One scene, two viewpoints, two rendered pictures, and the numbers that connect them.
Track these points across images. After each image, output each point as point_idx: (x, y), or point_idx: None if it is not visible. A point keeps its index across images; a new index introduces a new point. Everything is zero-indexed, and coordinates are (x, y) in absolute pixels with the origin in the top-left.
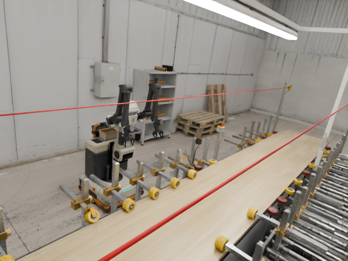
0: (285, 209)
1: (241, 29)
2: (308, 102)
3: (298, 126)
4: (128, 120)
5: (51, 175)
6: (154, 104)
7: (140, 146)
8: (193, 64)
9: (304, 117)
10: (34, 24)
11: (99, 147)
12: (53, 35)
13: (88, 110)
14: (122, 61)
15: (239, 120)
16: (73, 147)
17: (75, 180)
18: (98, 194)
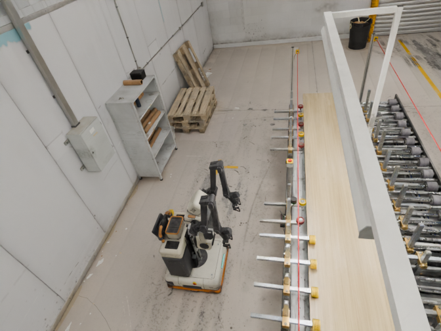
0: (428, 252)
1: None
2: (274, 16)
3: (273, 48)
4: (220, 224)
5: (119, 289)
6: (223, 182)
7: (161, 182)
8: (151, 43)
9: (275, 34)
10: None
11: (182, 251)
12: (2, 149)
13: (91, 190)
14: (89, 106)
15: (217, 73)
16: (102, 238)
17: (149, 277)
18: (203, 286)
